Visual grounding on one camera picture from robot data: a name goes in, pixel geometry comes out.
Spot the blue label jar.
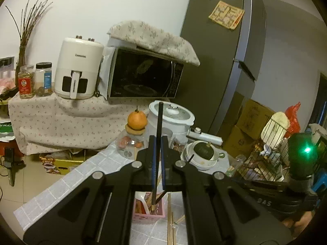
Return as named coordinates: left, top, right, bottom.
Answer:
left=34, top=62, right=53, bottom=97

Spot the black floor gadget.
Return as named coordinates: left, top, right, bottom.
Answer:
left=4, top=147, right=25, bottom=187

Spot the cream round plate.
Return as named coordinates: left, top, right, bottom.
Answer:
left=261, top=111, right=290, bottom=148

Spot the white air fryer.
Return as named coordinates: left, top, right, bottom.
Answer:
left=54, top=35, right=105, bottom=100

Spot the pink utensil basket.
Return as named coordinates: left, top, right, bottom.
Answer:
left=132, top=191, right=164, bottom=219

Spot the stack of white bowls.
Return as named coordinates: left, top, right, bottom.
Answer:
left=180, top=140, right=226, bottom=171

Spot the black chopstick with gold end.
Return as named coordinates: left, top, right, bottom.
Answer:
left=151, top=102, right=164, bottom=212

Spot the orange fruit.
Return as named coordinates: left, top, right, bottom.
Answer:
left=128, top=109, right=149, bottom=131

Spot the large cardboard box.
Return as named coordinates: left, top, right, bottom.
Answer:
left=236, top=99, right=276, bottom=139

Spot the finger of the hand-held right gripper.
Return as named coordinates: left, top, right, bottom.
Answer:
left=231, top=178, right=259, bottom=197

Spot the floral cabinet cloth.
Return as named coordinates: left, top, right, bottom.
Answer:
left=8, top=92, right=154, bottom=156

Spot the yellow cardboard box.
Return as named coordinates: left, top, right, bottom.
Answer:
left=39, top=150, right=86, bottom=175

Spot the yellow paper sheet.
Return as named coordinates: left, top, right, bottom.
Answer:
left=208, top=0, right=245, bottom=30

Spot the person's right hand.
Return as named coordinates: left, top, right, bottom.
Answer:
left=282, top=209, right=312, bottom=238

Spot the grey refrigerator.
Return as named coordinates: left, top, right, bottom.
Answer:
left=180, top=0, right=267, bottom=136

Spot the green printed bag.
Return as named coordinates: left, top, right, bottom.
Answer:
left=0, top=121, right=16, bottom=142

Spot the black wire rack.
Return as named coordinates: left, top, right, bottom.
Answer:
left=230, top=112, right=312, bottom=182

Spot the clear plastic bottle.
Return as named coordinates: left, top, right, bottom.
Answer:
left=226, top=156, right=246, bottom=178

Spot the dark green squash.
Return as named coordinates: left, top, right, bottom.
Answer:
left=193, top=141, right=215, bottom=161

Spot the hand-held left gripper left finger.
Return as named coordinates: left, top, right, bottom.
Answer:
left=23, top=135, right=156, bottom=245

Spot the pile of wooden chopsticks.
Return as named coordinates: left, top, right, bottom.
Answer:
left=167, top=193, right=186, bottom=245

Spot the red plastic bag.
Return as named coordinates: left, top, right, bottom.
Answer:
left=284, top=102, right=301, bottom=138

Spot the red label jar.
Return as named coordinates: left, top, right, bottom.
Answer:
left=18, top=65, right=35, bottom=99

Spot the floral microwave cover cloth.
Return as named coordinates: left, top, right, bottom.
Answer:
left=107, top=20, right=200, bottom=67

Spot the brown spice jar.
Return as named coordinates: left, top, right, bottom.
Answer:
left=173, top=134, right=189, bottom=154

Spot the white plastic spoon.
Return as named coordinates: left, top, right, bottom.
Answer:
left=135, top=193, right=152, bottom=213

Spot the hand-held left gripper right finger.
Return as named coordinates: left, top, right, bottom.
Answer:
left=160, top=136, right=294, bottom=245

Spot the small cardboard box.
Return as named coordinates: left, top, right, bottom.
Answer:
left=222, top=126, right=258, bottom=156

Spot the white electric pot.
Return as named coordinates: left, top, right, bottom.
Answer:
left=148, top=100, right=223, bottom=146

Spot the black microwave oven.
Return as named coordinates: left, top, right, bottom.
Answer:
left=103, top=39, right=184, bottom=100

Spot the dried branches bundle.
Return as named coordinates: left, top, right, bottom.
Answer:
left=5, top=0, right=58, bottom=79

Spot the glass jar with wooden lid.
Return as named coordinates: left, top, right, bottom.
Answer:
left=116, top=125, right=150, bottom=159

